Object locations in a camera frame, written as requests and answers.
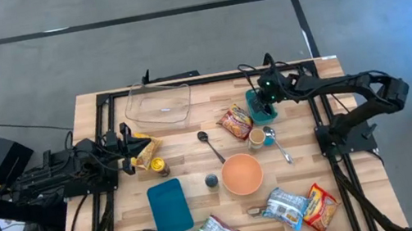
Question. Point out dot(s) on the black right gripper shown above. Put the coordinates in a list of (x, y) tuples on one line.
[(276, 87)]

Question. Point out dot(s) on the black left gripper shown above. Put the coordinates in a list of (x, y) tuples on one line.
[(126, 149)]

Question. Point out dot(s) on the small teal plastic bin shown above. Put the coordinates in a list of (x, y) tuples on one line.
[(260, 119)]

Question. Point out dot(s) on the silver metal spoon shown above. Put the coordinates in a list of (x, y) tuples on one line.
[(269, 131)]

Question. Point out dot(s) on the yellow-lid spice jar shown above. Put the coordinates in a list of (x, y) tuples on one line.
[(158, 164)]

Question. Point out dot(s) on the small teal plastic spoon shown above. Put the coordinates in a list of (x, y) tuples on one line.
[(269, 142)]

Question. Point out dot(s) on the black spoon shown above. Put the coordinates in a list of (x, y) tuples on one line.
[(202, 136)]

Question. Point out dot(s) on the orange bowl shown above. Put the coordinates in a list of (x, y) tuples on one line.
[(242, 174)]

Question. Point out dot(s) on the dark-lid small jar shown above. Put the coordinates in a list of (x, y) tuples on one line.
[(211, 181)]

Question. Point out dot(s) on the blue white food packet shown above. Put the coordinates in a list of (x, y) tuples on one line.
[(285, 207)]

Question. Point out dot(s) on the brown spice mix packet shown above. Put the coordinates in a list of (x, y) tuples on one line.
[(255, 211)]

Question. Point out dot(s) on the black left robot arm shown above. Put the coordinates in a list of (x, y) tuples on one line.
[(85, 163)]

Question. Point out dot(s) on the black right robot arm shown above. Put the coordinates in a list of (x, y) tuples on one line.
[(350, 84)]

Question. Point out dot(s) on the yellow chicken ramen packet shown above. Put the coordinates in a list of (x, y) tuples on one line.
[(149, 151)]

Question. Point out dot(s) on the red ramen noodle packet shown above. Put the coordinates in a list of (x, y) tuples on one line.
[(236, 123), (320, 209)]

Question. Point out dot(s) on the clear plastic container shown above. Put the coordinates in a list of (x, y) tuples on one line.
[(159, 106)]

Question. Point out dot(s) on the dark teal plastic tray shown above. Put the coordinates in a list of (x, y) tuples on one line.
[(170, 208)]

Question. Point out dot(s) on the black metal table frame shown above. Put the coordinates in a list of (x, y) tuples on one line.
[(204, 80)]

